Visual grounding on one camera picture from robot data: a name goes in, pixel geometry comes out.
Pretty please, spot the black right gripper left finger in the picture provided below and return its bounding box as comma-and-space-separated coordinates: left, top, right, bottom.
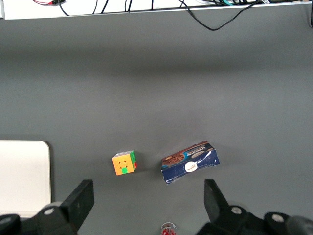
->
36, 179, 95, 235

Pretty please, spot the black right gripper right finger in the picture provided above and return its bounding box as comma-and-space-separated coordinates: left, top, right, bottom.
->
195, 179, 266, 235

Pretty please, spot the dark blue cookie box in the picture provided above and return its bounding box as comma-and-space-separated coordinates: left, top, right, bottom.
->
161, 140, 221, 186

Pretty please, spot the white rectangular tray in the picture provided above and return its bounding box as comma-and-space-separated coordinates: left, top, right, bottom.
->
0, 140, 52, 218

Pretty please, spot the red white round object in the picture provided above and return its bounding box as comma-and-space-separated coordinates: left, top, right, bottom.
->
160, 222, 178, 235

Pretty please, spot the orange green puzzle cube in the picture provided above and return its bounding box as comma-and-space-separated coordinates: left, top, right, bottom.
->
112, 150, 138, 176

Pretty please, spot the long looping black cable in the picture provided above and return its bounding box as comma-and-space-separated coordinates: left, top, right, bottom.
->
177, 0, 264, 31

